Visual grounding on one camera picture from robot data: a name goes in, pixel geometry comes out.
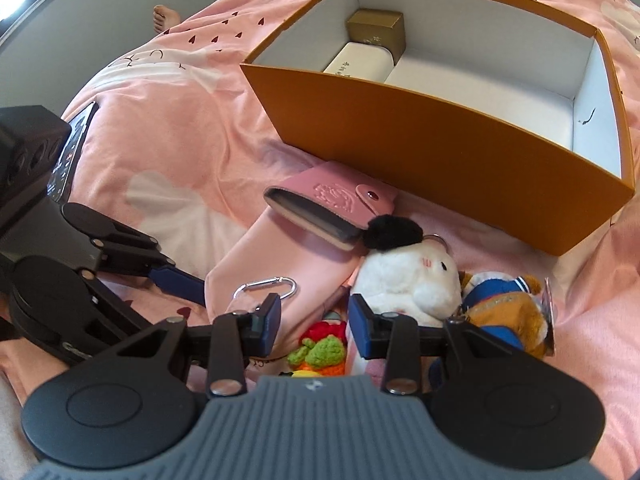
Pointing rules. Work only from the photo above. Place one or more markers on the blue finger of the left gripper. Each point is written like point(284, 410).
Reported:
point(177, 283)

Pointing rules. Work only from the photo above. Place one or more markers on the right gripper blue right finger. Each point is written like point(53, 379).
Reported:
point(392, 337)

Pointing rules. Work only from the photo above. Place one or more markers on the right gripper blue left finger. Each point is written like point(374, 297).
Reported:
point(235, 338)

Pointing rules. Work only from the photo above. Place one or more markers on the white plush with black pompom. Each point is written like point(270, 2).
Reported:
point(407, 271)

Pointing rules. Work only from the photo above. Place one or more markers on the crocheted orange red green toy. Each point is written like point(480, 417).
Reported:
point(322, 349)

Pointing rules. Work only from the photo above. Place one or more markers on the pink mini backpack pouch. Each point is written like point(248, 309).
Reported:
point(274, 248)

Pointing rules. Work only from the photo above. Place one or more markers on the brown plush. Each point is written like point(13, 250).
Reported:
point(517, 309)

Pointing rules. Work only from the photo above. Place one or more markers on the gold cardboard box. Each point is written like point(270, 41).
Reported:
point(379, 28)

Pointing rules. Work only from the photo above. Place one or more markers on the smartphone on bed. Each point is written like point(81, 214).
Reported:
point(60, 183)

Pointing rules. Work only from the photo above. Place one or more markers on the silver carabiner clip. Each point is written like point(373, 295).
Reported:
point(269, 283)

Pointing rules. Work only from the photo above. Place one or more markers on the pink printed bed duvet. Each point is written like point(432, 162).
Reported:
point(180, 148)

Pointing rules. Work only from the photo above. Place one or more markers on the orange cardboard storage box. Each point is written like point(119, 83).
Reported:
point(506, 111)

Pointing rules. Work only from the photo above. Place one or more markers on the person's bare foot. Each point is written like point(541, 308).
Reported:
point(164, 18)

